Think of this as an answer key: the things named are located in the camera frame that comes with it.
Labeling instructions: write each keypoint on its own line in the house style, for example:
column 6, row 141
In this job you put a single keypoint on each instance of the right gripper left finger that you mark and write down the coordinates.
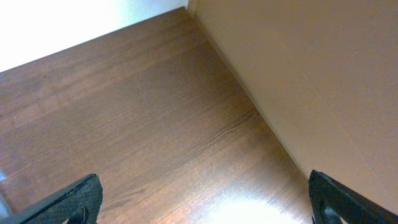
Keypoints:
column 78, row 202

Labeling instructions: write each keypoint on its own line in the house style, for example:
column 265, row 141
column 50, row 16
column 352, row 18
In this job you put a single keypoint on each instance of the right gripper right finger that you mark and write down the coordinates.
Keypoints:
column 333, row 202

